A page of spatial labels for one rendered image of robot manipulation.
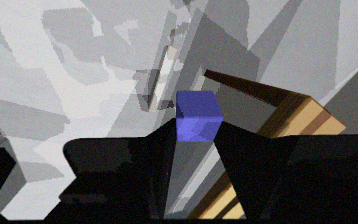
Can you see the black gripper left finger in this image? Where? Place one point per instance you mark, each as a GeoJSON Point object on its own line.
{"type": "Point", "coordinates": [151, 156]}

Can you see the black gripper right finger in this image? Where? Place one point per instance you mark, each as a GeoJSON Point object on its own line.
{"type": "Point", "coordinates": [259, 167]}

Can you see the small blue block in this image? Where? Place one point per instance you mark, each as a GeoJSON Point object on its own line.
{"type": "Point", "coordinates": [198, 116]}

